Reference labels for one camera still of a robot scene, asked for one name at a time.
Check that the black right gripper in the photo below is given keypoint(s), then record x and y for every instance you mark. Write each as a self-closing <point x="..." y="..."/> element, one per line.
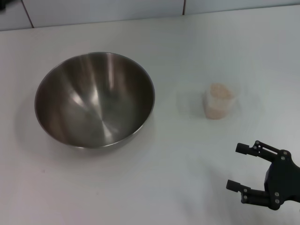
<point x="283" y="180"/>

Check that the white rice grains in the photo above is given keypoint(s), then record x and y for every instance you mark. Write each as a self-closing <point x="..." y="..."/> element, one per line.
<point x="220" y="92"/>

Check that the stainless steel mixing bowl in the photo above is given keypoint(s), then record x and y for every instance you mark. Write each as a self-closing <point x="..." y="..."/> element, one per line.
<point x="93" y="105"/>

